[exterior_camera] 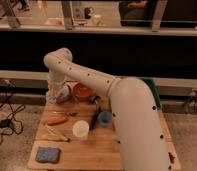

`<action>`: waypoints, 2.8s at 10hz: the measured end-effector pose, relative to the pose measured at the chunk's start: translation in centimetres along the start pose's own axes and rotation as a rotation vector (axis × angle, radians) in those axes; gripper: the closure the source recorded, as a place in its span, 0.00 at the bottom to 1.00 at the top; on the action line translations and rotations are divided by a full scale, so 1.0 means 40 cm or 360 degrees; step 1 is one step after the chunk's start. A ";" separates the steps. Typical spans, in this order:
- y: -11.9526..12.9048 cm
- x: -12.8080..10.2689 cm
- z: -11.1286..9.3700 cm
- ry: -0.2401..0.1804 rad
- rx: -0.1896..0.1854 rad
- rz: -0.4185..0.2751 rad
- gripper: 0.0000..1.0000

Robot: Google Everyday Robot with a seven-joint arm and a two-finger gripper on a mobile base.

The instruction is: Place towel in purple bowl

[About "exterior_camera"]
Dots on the orange bowl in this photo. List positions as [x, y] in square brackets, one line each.
[82, 92]

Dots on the metal spoon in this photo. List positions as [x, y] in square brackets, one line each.
[65, 113]

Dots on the orange carrot toy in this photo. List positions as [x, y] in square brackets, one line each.
[55, 121]

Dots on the black marker tool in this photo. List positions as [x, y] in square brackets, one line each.
[94, 118]

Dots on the black power adapter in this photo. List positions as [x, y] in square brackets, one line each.
[5, 123]

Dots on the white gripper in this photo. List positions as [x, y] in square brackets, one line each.
[53, 89]

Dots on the purple bowl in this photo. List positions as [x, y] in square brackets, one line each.
[63, 95]

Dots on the blue folded towel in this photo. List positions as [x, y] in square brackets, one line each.
[48, 155]

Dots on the small dark toy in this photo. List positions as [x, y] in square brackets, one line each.
[95, 99]

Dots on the white plastic cup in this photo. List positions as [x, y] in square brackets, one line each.
[81, 130]

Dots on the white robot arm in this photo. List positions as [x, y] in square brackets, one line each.
[141, 139]

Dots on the blue cup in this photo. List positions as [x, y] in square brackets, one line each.
[104, 118]

